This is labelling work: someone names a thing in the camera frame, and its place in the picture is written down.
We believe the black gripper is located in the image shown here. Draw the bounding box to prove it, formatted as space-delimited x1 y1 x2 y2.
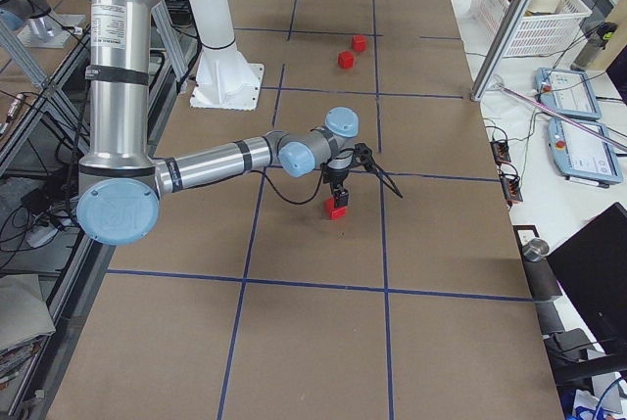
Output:
322 156 353 208

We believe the red block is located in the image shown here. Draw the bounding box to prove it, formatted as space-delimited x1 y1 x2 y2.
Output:
351 34 368 53
337 51 355 70
324 198 347 220

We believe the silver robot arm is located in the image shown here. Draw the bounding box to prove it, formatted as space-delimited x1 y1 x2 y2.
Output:
76 0 359 246

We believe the lower teach pendant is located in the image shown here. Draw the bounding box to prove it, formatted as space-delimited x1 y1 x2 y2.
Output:
548 118 624 187

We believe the teach pendant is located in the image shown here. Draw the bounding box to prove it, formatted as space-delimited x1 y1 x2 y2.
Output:
535 68 602 120
548 118 624 187

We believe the upper teach pendant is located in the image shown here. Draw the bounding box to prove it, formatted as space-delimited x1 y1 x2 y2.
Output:
535 68 602 120

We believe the black laptop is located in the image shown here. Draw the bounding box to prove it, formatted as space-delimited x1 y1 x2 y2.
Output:
548 202 626 353

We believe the white plastic basket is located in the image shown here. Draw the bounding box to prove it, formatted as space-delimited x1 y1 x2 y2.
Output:
470 0 592 58

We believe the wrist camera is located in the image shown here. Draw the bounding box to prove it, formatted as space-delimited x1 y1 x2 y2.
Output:
353 143 374 173

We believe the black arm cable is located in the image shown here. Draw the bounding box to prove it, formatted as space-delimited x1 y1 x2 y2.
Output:
262 155 405 206

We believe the aluminium frame post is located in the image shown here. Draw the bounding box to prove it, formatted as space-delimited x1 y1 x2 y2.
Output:
470 0 531 102

